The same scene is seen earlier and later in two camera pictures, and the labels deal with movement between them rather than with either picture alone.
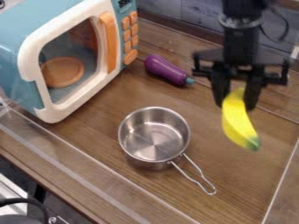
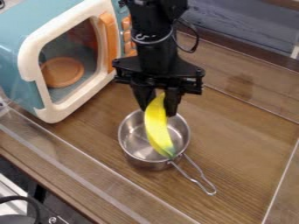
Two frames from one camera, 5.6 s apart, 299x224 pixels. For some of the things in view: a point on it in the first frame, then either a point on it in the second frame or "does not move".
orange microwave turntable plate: x=63 y=71 does not move
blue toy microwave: x=63 y=50 does not move
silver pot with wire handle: x=153 y=136 does not move
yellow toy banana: x=236 y=122 → x=155 y=125
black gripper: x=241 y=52 → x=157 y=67
